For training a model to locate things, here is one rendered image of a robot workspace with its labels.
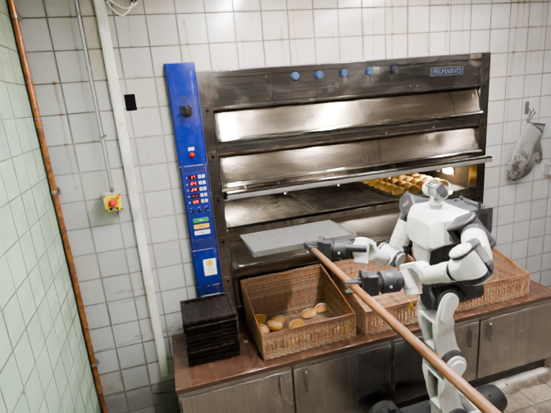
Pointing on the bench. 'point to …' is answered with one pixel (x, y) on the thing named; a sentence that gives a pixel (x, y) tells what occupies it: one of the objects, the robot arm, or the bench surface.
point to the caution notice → (210, 266)
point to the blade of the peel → (294, 237)
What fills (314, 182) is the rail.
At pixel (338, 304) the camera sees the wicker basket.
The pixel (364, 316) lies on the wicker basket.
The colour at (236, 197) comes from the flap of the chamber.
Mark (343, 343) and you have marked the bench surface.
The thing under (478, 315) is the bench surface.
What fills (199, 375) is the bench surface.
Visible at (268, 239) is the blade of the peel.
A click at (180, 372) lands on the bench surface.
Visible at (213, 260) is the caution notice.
